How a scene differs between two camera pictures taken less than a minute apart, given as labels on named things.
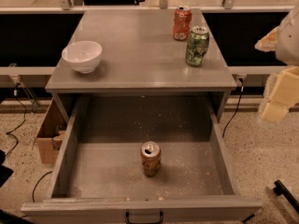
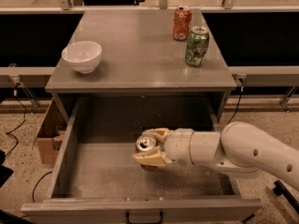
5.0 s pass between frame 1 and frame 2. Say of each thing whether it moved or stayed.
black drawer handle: stayed
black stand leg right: stayed
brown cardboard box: stayed
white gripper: moved
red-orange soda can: stayed
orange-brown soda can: moved
